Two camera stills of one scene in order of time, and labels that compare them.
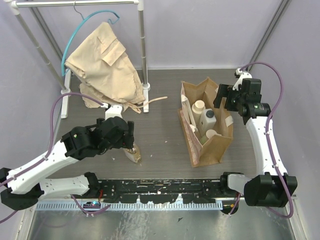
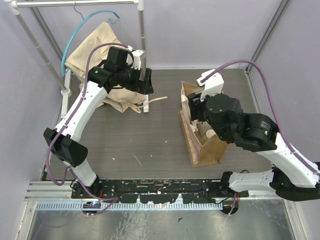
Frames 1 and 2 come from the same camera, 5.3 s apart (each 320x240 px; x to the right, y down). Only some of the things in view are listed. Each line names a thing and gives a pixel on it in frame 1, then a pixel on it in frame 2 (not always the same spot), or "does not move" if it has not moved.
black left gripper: x=128 y=135 → x=145 y=81
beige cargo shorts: x=107 y=74 does not move
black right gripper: x=223 y=91 → x=195 y=105
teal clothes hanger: x=72 y=33 does not move
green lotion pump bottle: x=204 y=138 does not move
